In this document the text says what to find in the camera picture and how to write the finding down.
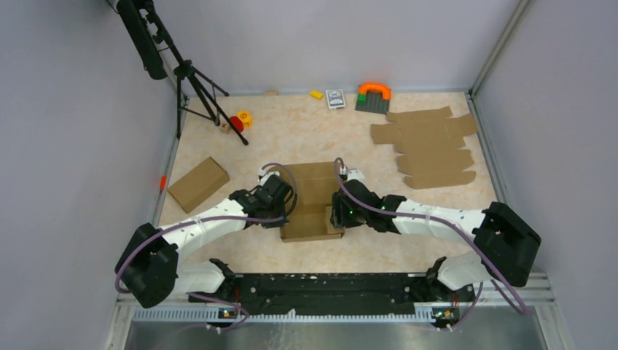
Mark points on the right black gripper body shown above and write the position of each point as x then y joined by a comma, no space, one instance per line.
345,216

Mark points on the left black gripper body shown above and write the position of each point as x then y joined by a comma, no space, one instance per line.
277,209

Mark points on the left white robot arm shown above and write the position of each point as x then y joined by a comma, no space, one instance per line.
152,266

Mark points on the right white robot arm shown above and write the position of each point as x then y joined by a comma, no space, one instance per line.
503,246

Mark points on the folded brown cardboard box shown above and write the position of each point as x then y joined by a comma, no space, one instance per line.
199,184

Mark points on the red round disc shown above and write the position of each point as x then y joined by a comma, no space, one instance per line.
236,123

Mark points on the small wooden cube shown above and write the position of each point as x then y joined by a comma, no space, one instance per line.
225,128

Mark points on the yellow round disc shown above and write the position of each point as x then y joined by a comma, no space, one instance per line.
246,118

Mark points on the stack of flat cardboard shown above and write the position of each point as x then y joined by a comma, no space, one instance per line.
430,147

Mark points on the dark grey building plate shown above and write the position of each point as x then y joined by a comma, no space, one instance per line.
374,104

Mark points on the playing card deck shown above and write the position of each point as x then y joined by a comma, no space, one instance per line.
335,99

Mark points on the yellow toy block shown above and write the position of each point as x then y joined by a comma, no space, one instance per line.
316,94

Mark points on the green toy brick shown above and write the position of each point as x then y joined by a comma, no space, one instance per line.
361,98

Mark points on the orange U-shaped toy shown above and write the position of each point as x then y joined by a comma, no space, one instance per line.
375,87

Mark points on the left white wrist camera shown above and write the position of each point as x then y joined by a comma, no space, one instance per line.
263,175

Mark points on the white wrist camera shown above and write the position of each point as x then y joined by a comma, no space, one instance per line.
263,175
351,174

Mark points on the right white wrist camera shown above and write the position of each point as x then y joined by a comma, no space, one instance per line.
351,174

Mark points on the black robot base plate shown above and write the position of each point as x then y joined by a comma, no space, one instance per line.
336,294

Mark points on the black camera tripod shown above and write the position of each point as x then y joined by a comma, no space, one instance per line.
162,59

